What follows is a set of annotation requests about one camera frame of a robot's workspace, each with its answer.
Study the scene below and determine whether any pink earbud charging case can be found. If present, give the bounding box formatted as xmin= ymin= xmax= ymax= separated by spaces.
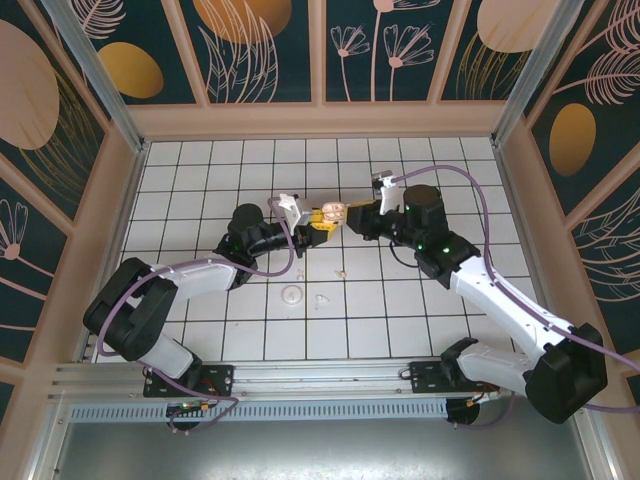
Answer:
xmin=321 ymin=200 xmax=347 ymax=225

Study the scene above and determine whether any grey metal sheet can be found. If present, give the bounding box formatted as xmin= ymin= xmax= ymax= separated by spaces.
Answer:
xmin=29 ymin=392 xmax=619 ymax=480

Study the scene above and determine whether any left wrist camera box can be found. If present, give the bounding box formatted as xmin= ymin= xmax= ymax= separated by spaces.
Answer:
xmin=277 ymin=192 xmax=312 ymax=230

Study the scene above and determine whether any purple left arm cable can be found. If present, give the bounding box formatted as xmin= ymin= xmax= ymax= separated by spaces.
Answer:
xmin=95 ymin=196 xmax=296 ymax=436

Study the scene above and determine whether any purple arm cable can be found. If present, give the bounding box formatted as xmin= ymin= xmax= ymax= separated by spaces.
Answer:
xmin=392 ymin=165 xmax=640 ymax=431
xmin=95 ymin=196 xmax=296 ymax=436

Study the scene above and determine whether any thin black wire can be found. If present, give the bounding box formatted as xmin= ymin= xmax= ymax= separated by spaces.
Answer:
xmin=388 ymin=238 xmax=422 ymax=270

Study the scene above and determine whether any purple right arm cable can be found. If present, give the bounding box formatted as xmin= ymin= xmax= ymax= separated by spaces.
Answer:
xmin=392 ymin=165 xmax=640 ymax=431

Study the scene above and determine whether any aluminium side rail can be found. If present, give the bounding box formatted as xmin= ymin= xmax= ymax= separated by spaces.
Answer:
xmin=74 ymin=143 xmax=150 ymax=364
xmin=491 ymin=142 xmax=561 ymax=354

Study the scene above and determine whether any aluminium mounting rail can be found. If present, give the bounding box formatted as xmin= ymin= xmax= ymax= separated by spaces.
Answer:
xmin=46 ymin=353 xmax=600 ymax=402

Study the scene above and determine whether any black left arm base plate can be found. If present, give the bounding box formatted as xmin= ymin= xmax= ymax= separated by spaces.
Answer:
xmin=142 ymin=363 xmax=236 ymax=400

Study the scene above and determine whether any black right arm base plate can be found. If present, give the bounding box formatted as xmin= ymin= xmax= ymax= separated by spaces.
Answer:
xmin=408 ymin=359 xmax=501 ymax=395

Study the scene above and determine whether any aluminium corner post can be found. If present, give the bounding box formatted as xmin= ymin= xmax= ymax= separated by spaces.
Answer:
xmin=490 ymin=0 xmax=590 ymax=147
xmin=38 ymin=0 xmax=147 ymax=152

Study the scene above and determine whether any grey slotted cable duct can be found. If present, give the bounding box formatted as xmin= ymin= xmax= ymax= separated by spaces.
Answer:
xmin=66 ymin=398 xmax=450 ymax=422

